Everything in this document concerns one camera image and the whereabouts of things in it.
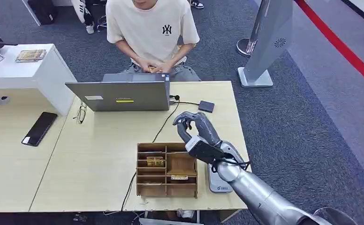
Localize person's left hand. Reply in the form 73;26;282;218
155;61;174;74

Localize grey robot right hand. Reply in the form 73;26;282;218
173;111;224;147

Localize person's right hand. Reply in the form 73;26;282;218
136;58;153;74

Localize small black hub box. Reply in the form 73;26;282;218
198;100;216;113

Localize person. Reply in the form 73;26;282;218
106;0;202;83

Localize grey laptop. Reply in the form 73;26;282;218
65;73;171;113

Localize gold card stack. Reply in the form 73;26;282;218
146;157;165;168

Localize wooden compartment card box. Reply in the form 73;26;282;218
136;142;199;199

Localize grey card reader device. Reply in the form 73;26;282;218
207;163;234;194

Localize black-rimmed eyeglasses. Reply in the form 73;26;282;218
73;101;88;125

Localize chrome stanchion with round base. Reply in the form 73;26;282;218
236;6;265;58

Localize white striped sneaker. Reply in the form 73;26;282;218
70;0;88;23

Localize grey slanted kiosk stand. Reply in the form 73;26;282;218
237;0;295;88

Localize boxed card pack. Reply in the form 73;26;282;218
14;49;47;63

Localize white cabinet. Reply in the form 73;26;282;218
0;44;77;117

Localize black bag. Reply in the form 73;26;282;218
27;0;59;25

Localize black smartphone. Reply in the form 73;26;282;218
21;112;58;147

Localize white furniture leg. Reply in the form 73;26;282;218
21;0;42;26

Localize red floor tape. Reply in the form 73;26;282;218
294;0;364;94

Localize dark rounded robot shell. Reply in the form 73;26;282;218
313;207;358;225

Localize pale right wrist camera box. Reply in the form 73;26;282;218
184;135;227;165

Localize short black hub cable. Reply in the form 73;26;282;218
169;100;200;106

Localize long black cable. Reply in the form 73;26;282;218
121;95;181;213

